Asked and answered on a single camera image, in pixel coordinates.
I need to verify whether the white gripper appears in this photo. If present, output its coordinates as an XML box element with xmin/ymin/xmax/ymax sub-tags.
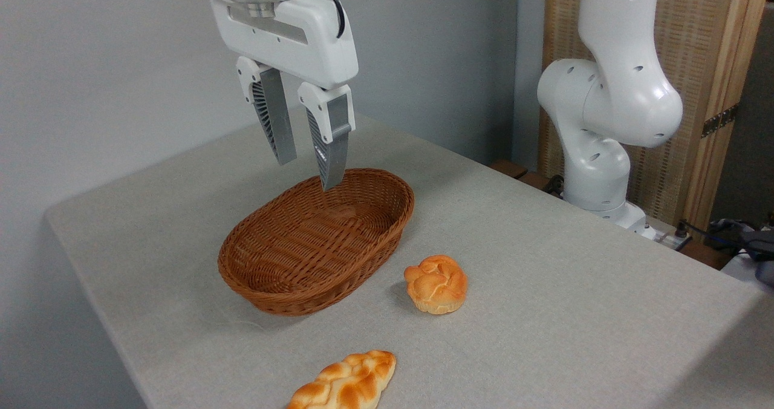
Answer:
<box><xmin>209</xmin><ymin>0</ymin><xmax>359</xmax><ymax>192</ymax></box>

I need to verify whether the long braided bread loaf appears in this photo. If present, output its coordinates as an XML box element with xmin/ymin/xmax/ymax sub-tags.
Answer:
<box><xmin>287</xmin><ymin>350</ymin><xmax>397</xmax><ymax>409</ymax></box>

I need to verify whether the brown wicker oval basket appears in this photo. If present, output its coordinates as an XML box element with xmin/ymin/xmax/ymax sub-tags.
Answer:
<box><xmin>218</xmin><ymin>168</ymin><xmax>415</xmax><ymax>317</ymax></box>

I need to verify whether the round knotted bread bun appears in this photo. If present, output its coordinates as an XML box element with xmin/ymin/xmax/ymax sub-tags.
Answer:
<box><xmin>404</xmin><ymin>255</ymin><xmax>469</xmax><ymax>315</ymax></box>

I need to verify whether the wooden woven folding screen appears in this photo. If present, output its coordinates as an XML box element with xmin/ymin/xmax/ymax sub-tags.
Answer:
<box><xmin>538</xmin><ymin>0</ymin><xmax>774</xmax><ymax>234</ymax></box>

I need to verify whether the metal screen hinge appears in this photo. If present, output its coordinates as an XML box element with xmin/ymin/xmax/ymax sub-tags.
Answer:
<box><xmin>701</xmin><ymin>103</ymin><xmax>740</xmax><ymax>139</ymax></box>

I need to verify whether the dark blue-grey bag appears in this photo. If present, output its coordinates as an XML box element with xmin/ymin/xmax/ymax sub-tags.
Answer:
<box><xmin>711</xmin><ymin>218</ymin><xmax>774</xmax><ymax>286</ymax></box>

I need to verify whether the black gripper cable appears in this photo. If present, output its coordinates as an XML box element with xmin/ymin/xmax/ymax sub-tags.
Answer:
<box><xmin>288</xmin><ymin>0</ymin><xmax>346</xmax><ymax>39</ymax></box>

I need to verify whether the black power cable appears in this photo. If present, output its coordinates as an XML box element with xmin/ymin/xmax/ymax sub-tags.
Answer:
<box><xmin>676</xmin><ymin>218</ymin><xmax>750</xmax><ymax>254</ymax></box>

